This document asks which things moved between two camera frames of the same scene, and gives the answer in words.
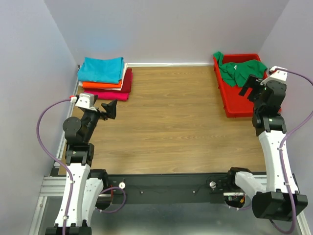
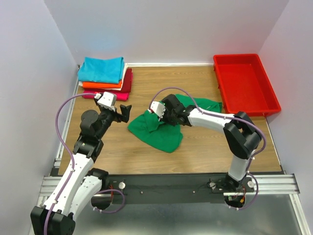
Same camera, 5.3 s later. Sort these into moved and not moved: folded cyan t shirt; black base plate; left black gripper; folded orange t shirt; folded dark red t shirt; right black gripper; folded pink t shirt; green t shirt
Moved: green t shirt; right black gripper; left black gripper
Not moved: folded orange t shirt; folded cyan t shirt; folded dark red t shirt; folded pink t shirt; black base plate
